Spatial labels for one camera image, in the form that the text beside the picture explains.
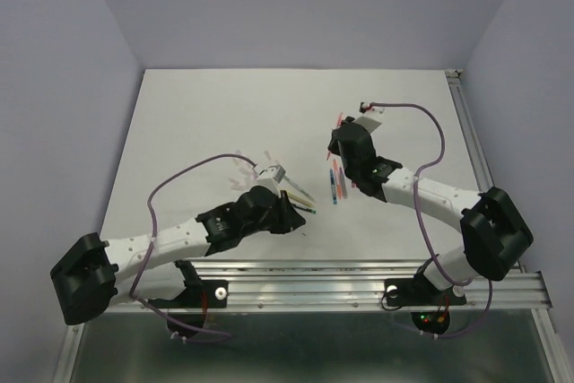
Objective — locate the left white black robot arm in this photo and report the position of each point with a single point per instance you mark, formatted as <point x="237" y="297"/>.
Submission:
<point x="88" y="276"/>

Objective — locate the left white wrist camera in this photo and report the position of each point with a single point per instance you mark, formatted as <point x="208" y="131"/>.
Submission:
<point x="270" y="177"/>

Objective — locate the aluminium rail frame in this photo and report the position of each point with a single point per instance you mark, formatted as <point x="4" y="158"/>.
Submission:
<point x="304" y="321"/>

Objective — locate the right side aluminium rail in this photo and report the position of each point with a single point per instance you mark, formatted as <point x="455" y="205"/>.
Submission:
<point x="475" y="150"/>

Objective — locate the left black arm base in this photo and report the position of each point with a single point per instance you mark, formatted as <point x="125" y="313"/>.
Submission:
<point x="186" y="314"/>

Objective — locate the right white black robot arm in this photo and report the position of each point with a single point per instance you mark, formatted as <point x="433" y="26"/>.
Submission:
<point x="392" y="183"/>

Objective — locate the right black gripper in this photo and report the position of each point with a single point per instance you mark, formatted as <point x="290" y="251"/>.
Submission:
<point x="333" y="145"/>

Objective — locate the yellow pen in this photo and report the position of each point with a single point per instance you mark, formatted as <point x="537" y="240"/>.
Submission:
<point x="300" y="199"/>

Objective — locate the grey white slim pen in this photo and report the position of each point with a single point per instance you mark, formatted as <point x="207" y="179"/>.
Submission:
<point x="293" y="184"/>

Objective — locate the green black pen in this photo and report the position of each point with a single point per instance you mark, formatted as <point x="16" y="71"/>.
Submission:
<point x="304" y="208"/>

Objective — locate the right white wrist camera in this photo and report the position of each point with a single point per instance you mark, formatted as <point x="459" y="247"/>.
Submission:
<point x="371" y="116"/>

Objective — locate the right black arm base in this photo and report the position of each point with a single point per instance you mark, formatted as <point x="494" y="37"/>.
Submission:
<point x="403" y="293"/>

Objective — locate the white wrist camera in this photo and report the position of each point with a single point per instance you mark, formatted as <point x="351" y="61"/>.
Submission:
<point x="270" y="177"/>
<point x="371" y="116"/>

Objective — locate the pink pen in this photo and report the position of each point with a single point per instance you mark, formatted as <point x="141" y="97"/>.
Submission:
<point x="333" y="145"/>

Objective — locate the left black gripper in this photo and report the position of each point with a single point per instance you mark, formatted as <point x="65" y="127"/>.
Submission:
<point x="288" y="217"/>

